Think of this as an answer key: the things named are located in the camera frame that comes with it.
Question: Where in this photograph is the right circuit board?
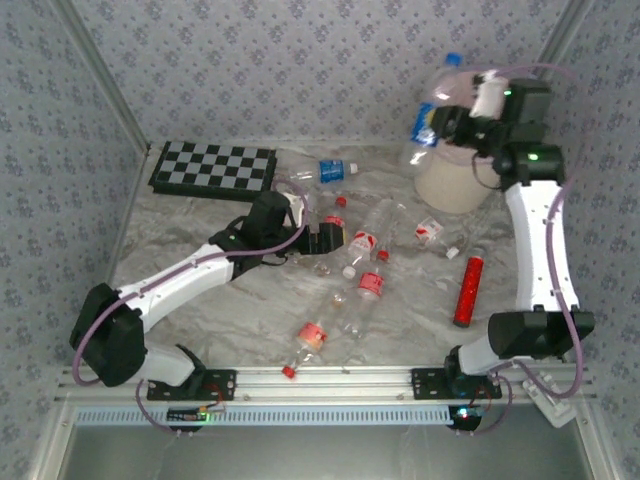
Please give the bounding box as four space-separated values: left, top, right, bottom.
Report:
448 404 485 432

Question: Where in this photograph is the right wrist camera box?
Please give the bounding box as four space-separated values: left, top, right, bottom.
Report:
473 71 507 120

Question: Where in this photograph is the red glitter tube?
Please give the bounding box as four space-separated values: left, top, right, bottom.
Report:
452 254 486 329

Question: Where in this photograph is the black and grey chessboard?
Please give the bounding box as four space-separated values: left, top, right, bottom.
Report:
148 140 278 204

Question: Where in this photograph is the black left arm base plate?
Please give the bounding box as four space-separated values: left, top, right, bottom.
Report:
146 368 238 403

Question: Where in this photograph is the circuit board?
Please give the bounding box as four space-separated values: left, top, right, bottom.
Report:
166 407 210 424
448 404 485 432

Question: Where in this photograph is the red-label bottle with red cap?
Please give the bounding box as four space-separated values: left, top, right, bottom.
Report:
309 196 350 276
280 292 349 379
344 249 391 341

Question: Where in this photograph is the small white-cap bottle, red-white label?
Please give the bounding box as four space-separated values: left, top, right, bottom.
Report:
413 216 461 261

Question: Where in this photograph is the aluminium side rail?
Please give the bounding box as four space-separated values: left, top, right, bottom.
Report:
78 144 154 366

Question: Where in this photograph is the aluminium front rail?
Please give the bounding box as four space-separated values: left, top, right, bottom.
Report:
53 363 597 405

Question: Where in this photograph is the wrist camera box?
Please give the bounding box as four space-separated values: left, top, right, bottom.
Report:
473 71 507 120
291 192 312 229

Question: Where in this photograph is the white plastic bracket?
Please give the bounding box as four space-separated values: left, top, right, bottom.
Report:
521 372 577 429

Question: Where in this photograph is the blue-label bottle with blue cap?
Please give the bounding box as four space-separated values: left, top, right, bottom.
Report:
398 52 474 177

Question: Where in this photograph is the pink plastic bin liner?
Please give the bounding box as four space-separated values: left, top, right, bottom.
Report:
424 67 501 166

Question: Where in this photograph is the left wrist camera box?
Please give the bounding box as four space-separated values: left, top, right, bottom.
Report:
291 192 312 229

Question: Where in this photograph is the blue-label bottle with white cap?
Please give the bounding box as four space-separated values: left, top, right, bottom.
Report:
288 158 360 185

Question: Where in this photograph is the left circuit board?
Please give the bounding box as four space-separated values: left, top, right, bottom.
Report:
166 407 210 424

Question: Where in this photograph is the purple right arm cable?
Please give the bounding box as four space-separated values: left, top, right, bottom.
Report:
469 62 586 436

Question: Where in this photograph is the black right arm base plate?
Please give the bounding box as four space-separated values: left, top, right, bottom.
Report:
410 367 503 401

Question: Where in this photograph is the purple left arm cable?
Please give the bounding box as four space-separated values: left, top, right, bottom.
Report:
72 179 314 436

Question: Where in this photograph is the aluminium frame post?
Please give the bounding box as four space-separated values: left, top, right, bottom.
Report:
530 0 599 87
49 0 152 154

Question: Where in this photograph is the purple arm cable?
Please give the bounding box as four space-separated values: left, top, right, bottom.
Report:
72 179 314 436
469 62 586 436

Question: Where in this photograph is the light blue slotted cable duct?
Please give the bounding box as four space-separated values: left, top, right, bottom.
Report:
74 404 455 427

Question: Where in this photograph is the large bottle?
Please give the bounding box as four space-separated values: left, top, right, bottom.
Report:
342 198 399 280

